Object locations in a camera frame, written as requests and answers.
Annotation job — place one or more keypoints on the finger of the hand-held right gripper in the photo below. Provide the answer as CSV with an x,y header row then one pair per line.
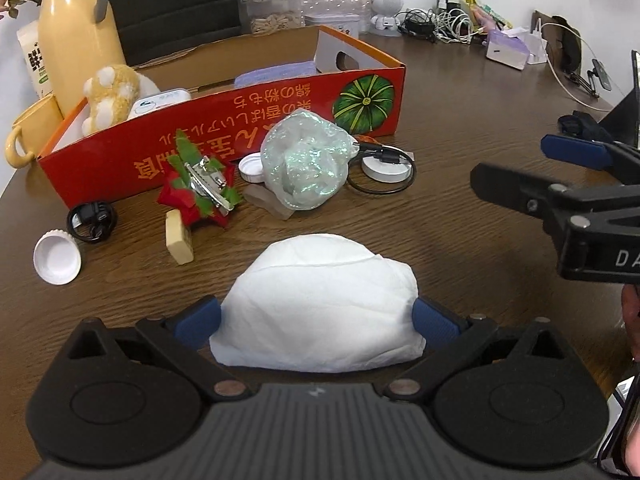
x,y
575,152
505,185

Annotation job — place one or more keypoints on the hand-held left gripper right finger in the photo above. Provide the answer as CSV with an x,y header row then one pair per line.
x,y
440,327

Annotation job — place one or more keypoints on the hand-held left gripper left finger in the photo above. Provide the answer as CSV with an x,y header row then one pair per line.
x,y
192,322

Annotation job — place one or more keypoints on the beige eraser block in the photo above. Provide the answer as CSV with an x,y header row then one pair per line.
x,y
179,245

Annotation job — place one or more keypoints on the white cloth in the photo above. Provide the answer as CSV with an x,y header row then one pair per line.
x,y
320,300

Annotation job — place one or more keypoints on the red green flower hair clip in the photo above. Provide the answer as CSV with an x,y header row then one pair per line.
x,y
180,200

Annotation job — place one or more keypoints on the translucent plastic piece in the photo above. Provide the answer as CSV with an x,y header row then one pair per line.
x,y
265,200

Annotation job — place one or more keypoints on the large ribbed white cap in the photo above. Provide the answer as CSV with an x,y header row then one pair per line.
x,y
57,260

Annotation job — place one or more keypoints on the small white bottle cap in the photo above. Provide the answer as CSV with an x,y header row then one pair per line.
x,y
250,167

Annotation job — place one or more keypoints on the iridescent plastic bag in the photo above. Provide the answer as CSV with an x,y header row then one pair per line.
x,y
305,160

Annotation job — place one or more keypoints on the white frosted plastic box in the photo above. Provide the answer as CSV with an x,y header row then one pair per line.
x,y
160,102

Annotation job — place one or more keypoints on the red cardboard box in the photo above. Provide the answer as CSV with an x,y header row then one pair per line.
x,y
280,105

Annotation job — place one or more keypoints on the yellow white-spotted plush toy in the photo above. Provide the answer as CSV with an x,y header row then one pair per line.
x,y
112,90

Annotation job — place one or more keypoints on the purple knit pouch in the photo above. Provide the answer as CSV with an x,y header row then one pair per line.
x,y
275,72

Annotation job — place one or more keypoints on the person's right hand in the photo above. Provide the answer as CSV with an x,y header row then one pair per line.
x,y
632,320

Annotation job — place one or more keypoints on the black triangular stand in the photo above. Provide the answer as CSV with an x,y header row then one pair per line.
x,y
627,120

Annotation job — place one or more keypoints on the black phone holder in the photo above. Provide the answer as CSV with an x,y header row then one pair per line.
x,y
600,72

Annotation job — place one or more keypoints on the brown paper bag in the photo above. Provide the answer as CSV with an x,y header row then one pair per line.
x,y
560,55

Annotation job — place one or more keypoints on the purple white tissue box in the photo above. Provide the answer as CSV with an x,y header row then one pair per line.
x,y
507,50

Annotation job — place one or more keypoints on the colourful snack packet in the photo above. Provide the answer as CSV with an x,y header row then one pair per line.
x,y
487,12

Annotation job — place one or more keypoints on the white robot-shaped speaker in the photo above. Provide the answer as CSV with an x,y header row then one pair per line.
x,y
387,2

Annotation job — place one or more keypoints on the pale printed tin box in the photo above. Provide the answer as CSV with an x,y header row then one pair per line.
x,y
335,22

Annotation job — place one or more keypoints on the yellow mug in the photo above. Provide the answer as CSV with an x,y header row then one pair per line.
x,y
37,125

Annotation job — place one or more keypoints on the clear seed container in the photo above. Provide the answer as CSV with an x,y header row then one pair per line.
x,y
275,20

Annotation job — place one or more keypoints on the yellow thermos jug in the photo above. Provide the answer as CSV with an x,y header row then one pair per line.
x,y
80,50

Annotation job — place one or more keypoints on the white milk carton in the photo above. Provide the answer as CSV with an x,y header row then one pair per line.
x,y
32,60

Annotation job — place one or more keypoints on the black paper bag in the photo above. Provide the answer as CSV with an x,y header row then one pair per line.
x,y
175,5

